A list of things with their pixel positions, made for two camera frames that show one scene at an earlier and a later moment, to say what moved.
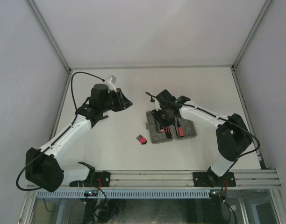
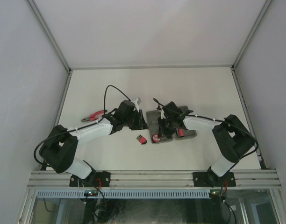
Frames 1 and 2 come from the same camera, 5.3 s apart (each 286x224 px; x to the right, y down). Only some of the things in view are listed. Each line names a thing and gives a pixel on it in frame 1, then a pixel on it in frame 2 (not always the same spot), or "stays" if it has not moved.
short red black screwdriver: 181,130 stays
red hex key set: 141,139 stays
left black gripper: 123,102 -> 141,124
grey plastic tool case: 156,137 stays
